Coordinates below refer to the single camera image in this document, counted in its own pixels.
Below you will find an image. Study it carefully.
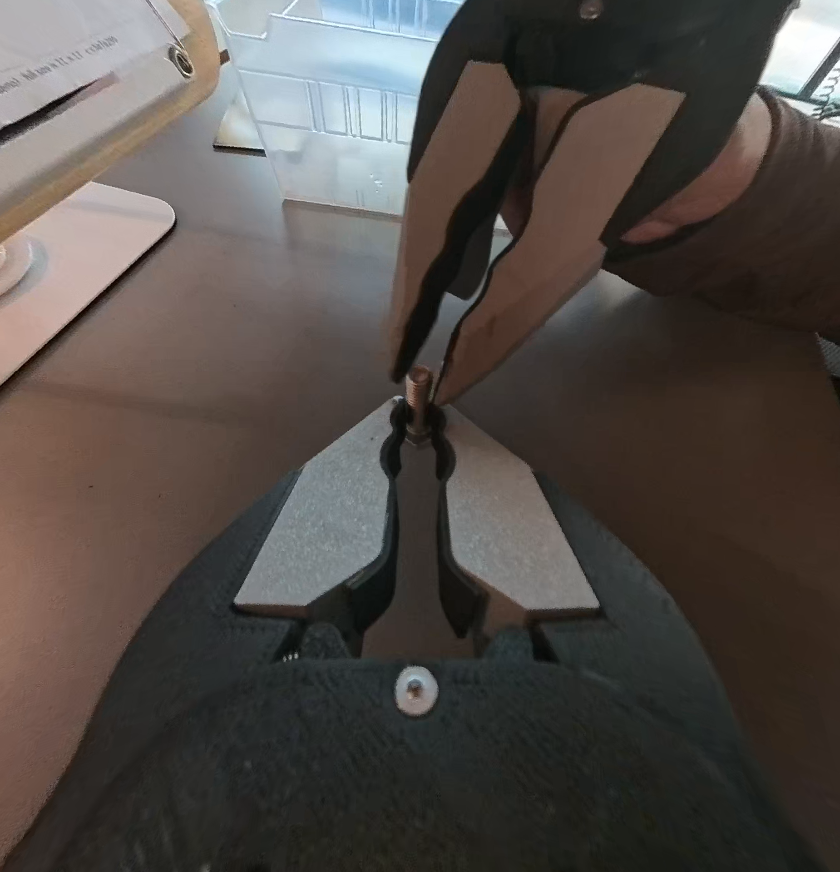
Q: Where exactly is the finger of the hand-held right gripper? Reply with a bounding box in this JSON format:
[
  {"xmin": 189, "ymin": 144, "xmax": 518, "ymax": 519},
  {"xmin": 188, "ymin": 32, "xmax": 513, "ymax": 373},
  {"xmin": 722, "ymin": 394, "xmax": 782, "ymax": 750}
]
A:
[
  {"xmin": 439, "ymin": 85, "xmax": 688, "ymax": 406},
  {"xmin": 389, "ymin": 60, "xmax": 530, "ymax": 382}
]

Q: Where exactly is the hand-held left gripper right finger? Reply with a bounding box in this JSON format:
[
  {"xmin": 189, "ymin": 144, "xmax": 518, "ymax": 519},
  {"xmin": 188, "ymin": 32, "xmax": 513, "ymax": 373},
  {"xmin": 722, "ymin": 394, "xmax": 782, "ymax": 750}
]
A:
[{"xmin": 430, "ymin": 403, "xmax": 602, "ymax": 658}]

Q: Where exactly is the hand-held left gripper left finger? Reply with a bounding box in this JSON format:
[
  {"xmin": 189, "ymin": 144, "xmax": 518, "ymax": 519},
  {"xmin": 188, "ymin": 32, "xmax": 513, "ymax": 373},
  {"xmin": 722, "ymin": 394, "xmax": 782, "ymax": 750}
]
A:
[{"xmin": 232, "ymin": 397, "xmax": 402, "ymax": 658}]

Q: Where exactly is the steel threaded bolt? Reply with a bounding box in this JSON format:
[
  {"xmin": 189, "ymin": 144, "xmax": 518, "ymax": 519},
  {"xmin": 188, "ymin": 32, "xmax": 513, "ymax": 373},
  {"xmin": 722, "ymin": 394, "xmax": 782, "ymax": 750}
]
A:
[{"xmin": 402, "ymin": 366, "xmax": 439, "ymax": 451}]

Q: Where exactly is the person's right forearm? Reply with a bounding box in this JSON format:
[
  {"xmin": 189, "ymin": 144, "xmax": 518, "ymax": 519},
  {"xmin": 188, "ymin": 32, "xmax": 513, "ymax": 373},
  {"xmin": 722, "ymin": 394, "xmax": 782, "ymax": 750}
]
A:
[{"xmin": 600, "ymin": 85, "xmax": 840, "ymax": 348}]

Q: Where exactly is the person's right hand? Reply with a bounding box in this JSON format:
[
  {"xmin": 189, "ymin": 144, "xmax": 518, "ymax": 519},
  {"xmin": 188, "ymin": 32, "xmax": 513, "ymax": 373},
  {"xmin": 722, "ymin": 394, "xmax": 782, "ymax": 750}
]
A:
[{"xmin": 621, "ymin": 89, "xmax": 782, "ymax": 246}]

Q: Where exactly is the clear plastic bin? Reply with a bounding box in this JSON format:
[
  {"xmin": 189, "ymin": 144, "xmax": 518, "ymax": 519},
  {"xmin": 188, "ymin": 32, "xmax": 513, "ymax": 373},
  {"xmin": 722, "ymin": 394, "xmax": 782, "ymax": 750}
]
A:
[{"xmin": 212, "ymin": 0, "xmax": 462, "ymax": 219}]

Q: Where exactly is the printed instruction sheet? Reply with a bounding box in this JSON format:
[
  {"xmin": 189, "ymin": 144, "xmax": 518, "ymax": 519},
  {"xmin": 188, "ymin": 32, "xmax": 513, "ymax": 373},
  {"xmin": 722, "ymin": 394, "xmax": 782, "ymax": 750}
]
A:
[{"xmin": 0, "ymin": 0, "xmax": 193, "ymax": 134}]

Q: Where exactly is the black coiled cable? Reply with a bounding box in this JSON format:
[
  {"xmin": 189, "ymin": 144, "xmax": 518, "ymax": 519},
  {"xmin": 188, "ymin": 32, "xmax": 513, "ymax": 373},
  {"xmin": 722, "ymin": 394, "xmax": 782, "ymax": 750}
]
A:
[{"xmin": 811, "ymin": 0, "xmax": 840, "ymax": 120}]

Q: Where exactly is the thin cord with eyelet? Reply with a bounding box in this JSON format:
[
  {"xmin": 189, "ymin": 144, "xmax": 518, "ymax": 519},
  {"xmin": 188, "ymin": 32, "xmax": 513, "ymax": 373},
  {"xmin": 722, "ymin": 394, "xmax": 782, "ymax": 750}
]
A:
[{"xmin": 144, "ymin": 0, "xmax": 198, "ymax": 79}]

